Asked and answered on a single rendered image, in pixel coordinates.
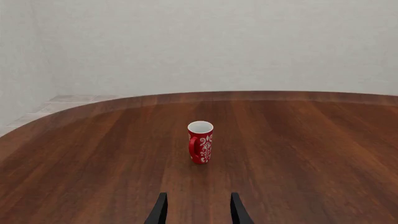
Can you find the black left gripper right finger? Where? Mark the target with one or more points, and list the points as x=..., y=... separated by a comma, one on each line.
x=239, y=213

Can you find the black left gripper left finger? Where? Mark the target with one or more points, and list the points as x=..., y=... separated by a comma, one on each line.
x=158, y=213

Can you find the red mug with white pattern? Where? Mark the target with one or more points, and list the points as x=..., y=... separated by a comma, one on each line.
x=202, y=144

